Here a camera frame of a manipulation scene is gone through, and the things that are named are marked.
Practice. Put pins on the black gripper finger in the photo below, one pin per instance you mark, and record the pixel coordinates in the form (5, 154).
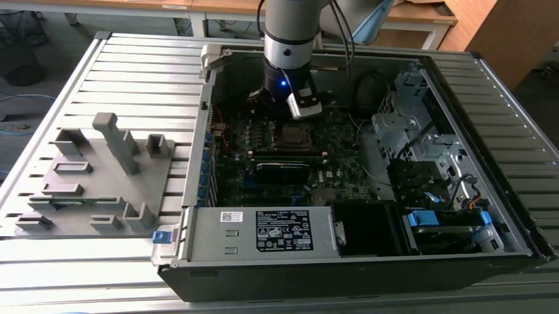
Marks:
(326, 97)
(258, 96)

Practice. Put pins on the silver CPU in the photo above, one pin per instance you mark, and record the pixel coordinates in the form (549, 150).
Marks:
(294, 134)

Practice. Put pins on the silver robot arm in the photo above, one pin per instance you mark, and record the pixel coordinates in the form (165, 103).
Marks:
(288, 32)

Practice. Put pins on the CPU socket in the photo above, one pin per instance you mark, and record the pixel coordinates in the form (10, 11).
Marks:
(274, 146)

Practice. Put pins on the silver metal drive cage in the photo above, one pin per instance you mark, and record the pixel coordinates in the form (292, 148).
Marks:
(394, 122)

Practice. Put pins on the green RAM stick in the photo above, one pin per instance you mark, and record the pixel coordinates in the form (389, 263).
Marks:
(288, 152)
(93, 200)

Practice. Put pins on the green motherboard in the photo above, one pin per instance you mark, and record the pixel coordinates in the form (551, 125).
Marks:
(344, 163)

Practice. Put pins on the black expansion card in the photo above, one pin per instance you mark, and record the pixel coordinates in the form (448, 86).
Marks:
(281, 171)

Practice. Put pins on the metal chipset heatsink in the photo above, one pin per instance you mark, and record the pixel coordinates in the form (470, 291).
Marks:
(324, 195)

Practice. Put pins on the hard disk in blue carrier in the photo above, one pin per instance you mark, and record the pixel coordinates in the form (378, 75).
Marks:
(421, 218)

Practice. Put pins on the grey parts rack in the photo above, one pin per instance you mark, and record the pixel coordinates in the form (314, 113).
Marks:
(109, 183)

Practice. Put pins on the grey power supply unit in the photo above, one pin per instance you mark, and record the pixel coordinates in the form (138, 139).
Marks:
(209, 235)

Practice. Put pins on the wooden cabinet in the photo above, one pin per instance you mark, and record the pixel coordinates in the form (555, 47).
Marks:
(501, 32)

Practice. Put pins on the blue case latch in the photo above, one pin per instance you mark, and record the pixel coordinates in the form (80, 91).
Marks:
(160, 237)

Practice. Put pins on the black office chair base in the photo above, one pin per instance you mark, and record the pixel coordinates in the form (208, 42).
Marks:
(549, 70)

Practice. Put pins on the black waste bin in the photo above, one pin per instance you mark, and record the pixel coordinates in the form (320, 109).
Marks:
(24, 72)

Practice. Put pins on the black PC case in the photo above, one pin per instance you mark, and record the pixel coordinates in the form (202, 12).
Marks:
(349, 284)

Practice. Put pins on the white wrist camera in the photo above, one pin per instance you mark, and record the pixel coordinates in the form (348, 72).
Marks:
(305, 111)

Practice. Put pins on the black plastic bracket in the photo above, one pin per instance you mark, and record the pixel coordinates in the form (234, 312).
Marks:
(412, 176)

